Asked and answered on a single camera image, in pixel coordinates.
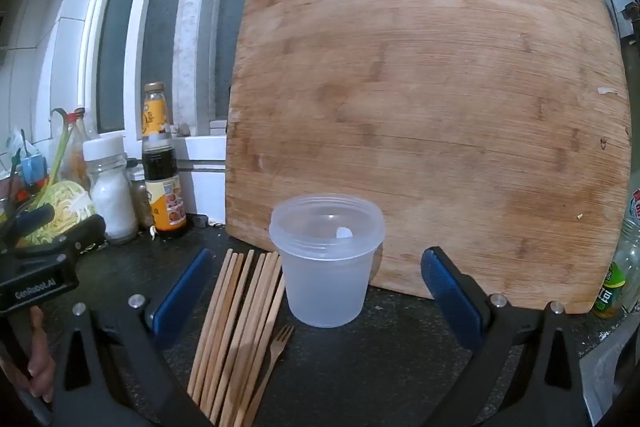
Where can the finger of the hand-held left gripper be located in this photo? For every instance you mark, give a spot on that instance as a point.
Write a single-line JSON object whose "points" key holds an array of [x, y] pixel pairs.
{"points": [[85, 232], [35, 221]]}

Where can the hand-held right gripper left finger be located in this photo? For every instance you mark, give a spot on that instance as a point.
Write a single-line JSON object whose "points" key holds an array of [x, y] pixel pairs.
{"points": [[182, 297]]}

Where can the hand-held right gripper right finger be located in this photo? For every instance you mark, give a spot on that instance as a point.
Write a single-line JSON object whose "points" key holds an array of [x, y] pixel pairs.
{"points": [[450, 297]]}

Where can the bundle of wooden chopsticks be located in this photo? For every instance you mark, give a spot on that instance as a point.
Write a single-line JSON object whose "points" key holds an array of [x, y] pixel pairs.
{"points": [[235, 322]]}

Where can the clear plastic cup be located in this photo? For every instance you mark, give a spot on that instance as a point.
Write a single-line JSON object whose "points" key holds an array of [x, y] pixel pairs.
{"points": [[325, 287]]}

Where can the person's left hand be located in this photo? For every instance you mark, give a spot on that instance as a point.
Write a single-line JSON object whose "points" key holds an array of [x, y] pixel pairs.
{"points": [[44, 374]]}

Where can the halved green cabbage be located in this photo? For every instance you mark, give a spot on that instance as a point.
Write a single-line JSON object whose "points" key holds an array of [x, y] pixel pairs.
{"points": [[65, 202]]}

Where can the white lid salt jar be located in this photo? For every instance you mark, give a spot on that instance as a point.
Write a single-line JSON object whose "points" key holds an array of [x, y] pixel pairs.
{"points": [[112, 202]]}

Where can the blue mug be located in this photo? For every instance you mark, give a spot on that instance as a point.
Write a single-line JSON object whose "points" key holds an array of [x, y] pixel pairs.
{"points": [[34, 168]]}

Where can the small pepper jar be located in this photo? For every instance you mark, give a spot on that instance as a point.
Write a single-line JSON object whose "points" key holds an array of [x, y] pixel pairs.
{"points": [[141, 202]]}

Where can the green vegetable stalk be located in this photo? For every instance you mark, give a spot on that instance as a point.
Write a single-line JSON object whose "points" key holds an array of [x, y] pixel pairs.
{"points": [[61, 147]]}

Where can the red cap oil bottle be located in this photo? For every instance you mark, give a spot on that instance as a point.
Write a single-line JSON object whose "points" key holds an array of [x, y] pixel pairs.
{"points": [[77, 152]]}

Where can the dark soy sauce bottle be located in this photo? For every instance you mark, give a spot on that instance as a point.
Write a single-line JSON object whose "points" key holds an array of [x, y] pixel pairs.
{"points": [[160, 167]]}

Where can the small wooden fork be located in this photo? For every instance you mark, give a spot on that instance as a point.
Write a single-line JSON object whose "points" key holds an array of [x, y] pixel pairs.
{"points": [[277, 347]]}

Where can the green label drink bottle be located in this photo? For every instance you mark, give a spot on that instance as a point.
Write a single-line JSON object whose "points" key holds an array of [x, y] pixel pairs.
{"points": [[612, 287]]}

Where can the wooden cutting board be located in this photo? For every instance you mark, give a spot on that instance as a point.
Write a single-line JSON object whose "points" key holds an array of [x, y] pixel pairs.
{"points": [[425, 107]]}

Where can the white frame frosted window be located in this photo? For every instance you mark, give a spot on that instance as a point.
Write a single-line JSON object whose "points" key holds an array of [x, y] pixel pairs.
{"points": [[115, 32]]}

